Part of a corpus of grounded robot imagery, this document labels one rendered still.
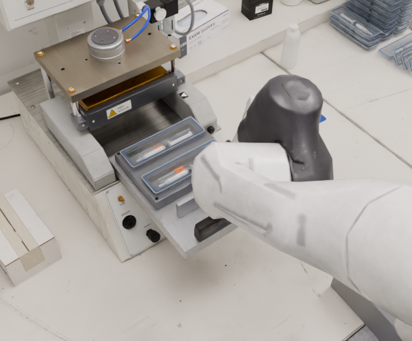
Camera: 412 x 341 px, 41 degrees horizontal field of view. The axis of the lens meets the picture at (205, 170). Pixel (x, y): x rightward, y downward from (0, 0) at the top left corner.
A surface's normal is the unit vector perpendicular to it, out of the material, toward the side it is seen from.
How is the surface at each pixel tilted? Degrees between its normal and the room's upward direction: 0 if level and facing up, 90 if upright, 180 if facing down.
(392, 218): 42
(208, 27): 86
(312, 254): 83
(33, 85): 0
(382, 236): 59
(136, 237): 65
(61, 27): 90
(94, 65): 0
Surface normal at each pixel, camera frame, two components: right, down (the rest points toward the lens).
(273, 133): -0.59, 0.63
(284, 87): 0.24, -0.54
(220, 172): -0.82, -0.35
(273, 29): 0.00, -0.65
